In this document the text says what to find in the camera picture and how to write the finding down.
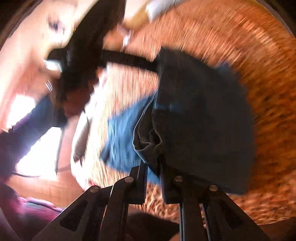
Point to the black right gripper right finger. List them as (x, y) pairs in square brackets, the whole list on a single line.
[(206, 212)]

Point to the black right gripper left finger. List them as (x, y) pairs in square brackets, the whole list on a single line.
[(99, 213)]

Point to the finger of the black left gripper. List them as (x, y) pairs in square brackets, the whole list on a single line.
[(128, 60)]

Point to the blue denim shorts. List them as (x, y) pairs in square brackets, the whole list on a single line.
[(198, 122)]

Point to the dark blue sleeve forearm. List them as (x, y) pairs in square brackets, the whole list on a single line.
[(17, 142)]

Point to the person's left hand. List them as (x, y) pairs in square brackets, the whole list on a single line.
[(74, 101)]

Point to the light blue striped pillow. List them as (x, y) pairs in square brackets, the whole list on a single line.
[(157, 7)]

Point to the leopard print bedspread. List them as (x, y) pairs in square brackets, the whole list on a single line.
[(262, 55)]

